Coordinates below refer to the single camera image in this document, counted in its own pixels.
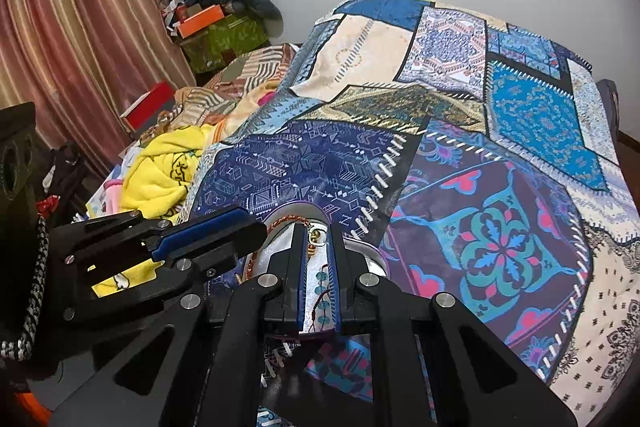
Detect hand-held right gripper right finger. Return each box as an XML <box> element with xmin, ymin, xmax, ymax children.
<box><xmin>327</xmin><ymin>227</ymin><xmax>577</xmax><ymax>427</ymax></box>

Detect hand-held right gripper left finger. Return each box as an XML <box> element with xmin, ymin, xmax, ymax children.
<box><xmin>50</xmin><ymin>223</ymin><xmax>307</xmax><ymax>427</ymax></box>

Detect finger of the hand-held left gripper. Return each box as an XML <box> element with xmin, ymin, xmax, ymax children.
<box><xmin>50</xmin><ymin>206</ymin><xmax>249</xmax><ymax>269</ymax></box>
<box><xmin>62</xmin><ymin>213</ymin><xmax>269</xmax><ymax>325</ymax></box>

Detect turquoise bead cord bracelet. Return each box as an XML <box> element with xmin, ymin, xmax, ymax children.
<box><xmin>305</xmin><ymin>264</ymin><xmax>334</xmax><ymax>334</ymax></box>

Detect red-brown beaded bracelet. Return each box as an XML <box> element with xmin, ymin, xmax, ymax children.
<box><xmin>240</xmin><ymin>216</ymin><xmax>304</xmax><ymax>283</ymax></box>

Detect heart-shaped jewelry box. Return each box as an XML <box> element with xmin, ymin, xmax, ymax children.
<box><xmin>239</xmin><ymin>202</ymin><xmax>390</xmax><ymax>341</ymax></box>

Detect small metal earrings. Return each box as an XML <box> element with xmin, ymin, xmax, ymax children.
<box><xmin>307</xmin><ymin>229</ymin><xmax>329</xmax><ymax>258</ymax></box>

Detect yellow fleece blanket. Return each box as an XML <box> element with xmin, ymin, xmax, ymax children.
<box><xmin>92</xmin><ymin>124</ymin><xmax>207</xmax><ymax>299</ymax></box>

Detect black cloth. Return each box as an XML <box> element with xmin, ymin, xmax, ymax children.
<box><xmin>42</xmin><ymin>141</ymin><xmax>102</xmax><ymax>219</ymax></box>

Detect red box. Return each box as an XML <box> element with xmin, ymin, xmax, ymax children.
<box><xmin>119</xmin><ymin>80</ymin><xmax>176</xmax><ymax>133</ymax></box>

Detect beige patterned quilt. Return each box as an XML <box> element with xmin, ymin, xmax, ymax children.
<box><xmin>139</xmin><ymin>43</ymin><xmax>302</xmax><ymax>144</ymax></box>

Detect striped red-brown curtain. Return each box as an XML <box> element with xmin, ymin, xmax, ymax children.
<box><xmin>0</xmin><ymin>0</ymin><xmax>202</xmax><ymax>168</ymax></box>

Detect blue patchwork blanket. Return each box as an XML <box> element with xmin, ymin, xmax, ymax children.
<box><xmin>175</xmin><ymin>0</ymin><xmax>640</xmax><ymax>427</ymax></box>

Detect green patterned cloth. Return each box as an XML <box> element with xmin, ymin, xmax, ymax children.
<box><xmin>179</xmin><ymin>14</ymin><xmax>271</xmax><ymax>76</ymax></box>

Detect orange box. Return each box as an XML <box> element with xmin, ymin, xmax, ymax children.
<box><xmin>177</xmin><ymin>5</ymin><xmax>226</xmax><ymax>39</ymax></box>

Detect grey bag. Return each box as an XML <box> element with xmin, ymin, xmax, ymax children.
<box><xmin>596</xmin><ymin>78</ymin><xmax>624</xmax><ymax>144</ymax></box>

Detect black white braided cord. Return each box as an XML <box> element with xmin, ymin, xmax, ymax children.
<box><xmin>0</xmin><ymin>214</ymin><xmax>51</xmax><ymax>363</ymax></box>

